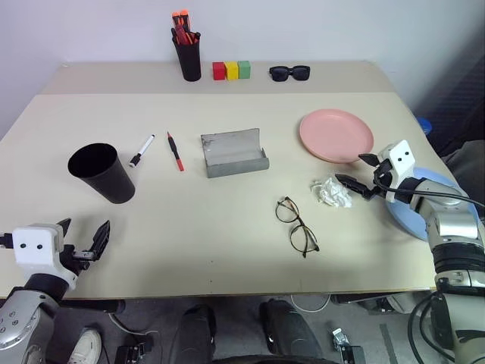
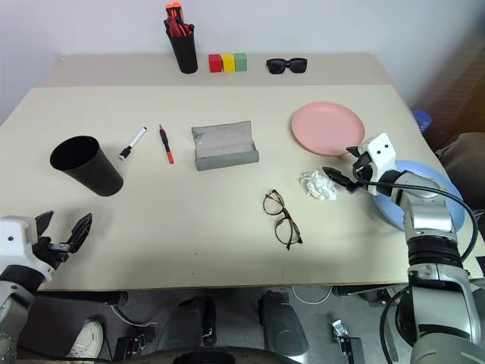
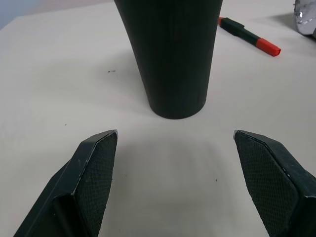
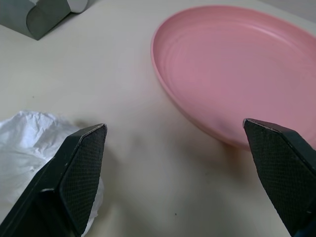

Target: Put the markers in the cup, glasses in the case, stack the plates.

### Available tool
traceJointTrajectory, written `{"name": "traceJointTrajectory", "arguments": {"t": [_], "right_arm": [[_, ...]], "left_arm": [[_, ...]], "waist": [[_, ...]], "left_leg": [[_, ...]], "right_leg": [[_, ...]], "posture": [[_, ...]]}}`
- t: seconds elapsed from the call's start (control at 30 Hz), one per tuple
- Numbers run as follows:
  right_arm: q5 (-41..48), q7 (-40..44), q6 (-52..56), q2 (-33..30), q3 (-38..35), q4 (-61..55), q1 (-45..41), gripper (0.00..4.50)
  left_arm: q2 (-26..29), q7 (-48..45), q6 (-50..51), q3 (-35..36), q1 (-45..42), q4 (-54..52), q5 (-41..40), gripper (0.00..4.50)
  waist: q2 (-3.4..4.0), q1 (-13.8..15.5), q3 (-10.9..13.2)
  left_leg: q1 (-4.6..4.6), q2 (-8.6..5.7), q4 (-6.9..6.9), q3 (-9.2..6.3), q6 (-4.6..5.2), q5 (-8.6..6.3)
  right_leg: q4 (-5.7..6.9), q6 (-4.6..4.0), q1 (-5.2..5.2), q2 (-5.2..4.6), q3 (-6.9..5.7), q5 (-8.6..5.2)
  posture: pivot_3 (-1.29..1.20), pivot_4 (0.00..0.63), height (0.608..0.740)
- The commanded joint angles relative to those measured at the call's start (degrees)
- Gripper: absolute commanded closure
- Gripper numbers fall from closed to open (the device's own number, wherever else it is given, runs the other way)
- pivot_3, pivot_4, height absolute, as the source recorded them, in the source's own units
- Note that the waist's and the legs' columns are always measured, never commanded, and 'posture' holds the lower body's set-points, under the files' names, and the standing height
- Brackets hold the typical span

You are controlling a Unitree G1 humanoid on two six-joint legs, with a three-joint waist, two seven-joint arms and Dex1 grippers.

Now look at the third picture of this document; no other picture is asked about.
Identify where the black tapered pen holder cup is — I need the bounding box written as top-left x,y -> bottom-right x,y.
114,0 -> 225,121

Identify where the black marker with red cap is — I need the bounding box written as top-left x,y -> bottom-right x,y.
217,17 -> 282,57

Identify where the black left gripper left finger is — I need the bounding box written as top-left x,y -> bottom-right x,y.
12,129 -> 119,237

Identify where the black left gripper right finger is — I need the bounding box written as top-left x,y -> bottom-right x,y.
233,129 -> 316,237

